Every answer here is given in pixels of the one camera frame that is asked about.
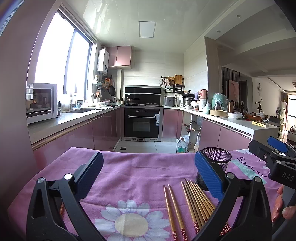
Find pink base cabinets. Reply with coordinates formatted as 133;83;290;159
162;108;252;152
29;107;120;165

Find teal round appliance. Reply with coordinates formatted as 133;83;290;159
212;93;229;111

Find ceiling light panel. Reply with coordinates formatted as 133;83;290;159
138;21;156;38

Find white water heater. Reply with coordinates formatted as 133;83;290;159
97;49;109;74

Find green plastic water bottle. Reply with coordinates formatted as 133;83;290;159
176;138;188;154

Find pink floral tablecloth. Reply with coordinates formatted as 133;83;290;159
8;147;281;240

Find pink left base cabinets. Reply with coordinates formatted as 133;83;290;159
29;107;120;165

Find wooden chopstick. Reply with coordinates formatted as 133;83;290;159
181;181;200;234
186;180;209;223
168;184;188;241
185;180;205;229
189;180;212;219
163;185;178;241
194;183;215;213
194;183;217;210

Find pink thermos kettle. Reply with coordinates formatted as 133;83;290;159
200;89;208;103

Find round wooden steamer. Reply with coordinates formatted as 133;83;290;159
209;109;228;118

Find yellow box on counter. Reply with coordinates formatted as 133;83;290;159
252;121;269;128

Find silver rice cooker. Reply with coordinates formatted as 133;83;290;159
164;96;175;106

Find kitchen window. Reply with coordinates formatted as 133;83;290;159
34;11;93;101

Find white plastic bag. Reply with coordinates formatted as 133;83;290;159
227;112;243;120

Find right human hand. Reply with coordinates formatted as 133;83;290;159
271;186;296;222

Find white microwave oven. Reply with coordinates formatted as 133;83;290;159
25;83;58;124

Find black wall spice rack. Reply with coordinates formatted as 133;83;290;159
160;75;185;94

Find black hanging frying pan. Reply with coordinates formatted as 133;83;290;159
108;79;116;96

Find black mesh utensil holder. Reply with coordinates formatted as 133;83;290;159
194;147;232;195

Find pink wall cabinet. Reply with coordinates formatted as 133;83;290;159
106;46;132;69

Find pink right base cabinets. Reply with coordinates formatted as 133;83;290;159
162;108;252;152

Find black built-in oven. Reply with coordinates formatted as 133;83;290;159
121;106;164;142

